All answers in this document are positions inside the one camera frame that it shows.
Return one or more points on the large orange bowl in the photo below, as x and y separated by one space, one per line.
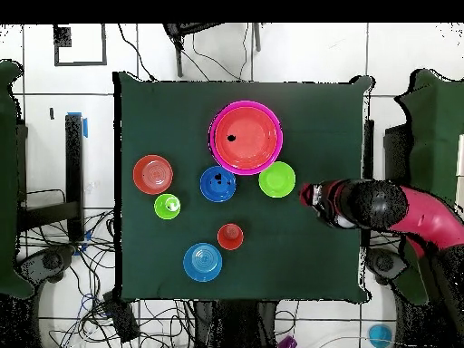
250 137

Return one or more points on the large pink bowl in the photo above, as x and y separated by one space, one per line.
212 152

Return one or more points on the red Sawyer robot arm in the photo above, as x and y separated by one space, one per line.
427 217

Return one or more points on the green bowl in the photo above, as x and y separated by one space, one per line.
277 179

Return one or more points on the orange cup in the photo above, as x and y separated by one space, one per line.
230 236

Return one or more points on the dark blue bowl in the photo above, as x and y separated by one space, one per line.
217 192

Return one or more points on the small light blue bowl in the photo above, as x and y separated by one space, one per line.
202 261

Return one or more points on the green cloth on side table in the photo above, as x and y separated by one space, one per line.
7 181
435 145

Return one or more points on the green cup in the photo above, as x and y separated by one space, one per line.
161 208

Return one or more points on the purple object on floor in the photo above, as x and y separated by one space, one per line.
287 342

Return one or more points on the dark green table cloth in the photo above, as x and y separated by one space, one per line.
163 253

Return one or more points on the small orange bowl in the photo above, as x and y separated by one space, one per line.
152 174

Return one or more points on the blue cup on floor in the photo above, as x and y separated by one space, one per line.
380 336

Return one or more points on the black power strip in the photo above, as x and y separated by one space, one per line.
121 319

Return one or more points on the black table frame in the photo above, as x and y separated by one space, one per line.
74 163
397 152

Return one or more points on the grey pedestal foot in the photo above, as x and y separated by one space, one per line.
384 262
50 261

